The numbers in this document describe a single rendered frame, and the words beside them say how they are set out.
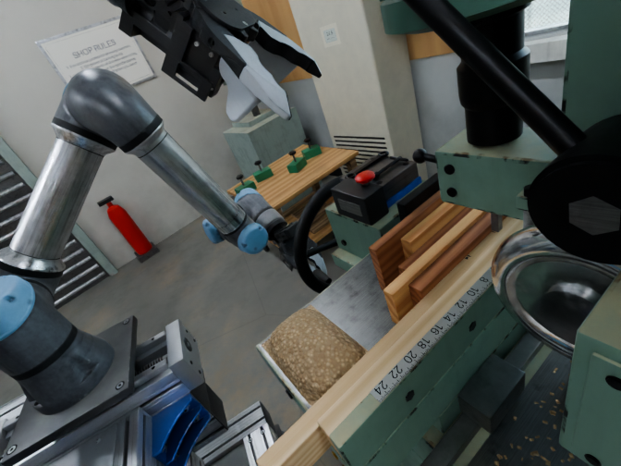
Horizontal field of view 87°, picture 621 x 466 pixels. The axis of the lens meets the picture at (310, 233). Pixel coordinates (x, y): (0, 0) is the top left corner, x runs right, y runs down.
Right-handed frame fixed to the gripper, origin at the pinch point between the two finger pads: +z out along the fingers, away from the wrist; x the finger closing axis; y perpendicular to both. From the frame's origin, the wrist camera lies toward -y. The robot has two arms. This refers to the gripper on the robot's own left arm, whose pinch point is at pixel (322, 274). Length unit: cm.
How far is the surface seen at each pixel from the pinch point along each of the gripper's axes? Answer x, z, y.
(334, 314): 13.3, 15.7, -30.8
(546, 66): -138, -11, 3
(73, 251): 87, -201, 160
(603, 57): 0, 21, -64
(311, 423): 24, 24, -40
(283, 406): 26, 9, 78
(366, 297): 8.5, 16.8, -31.5
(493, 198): -3, 21, -48
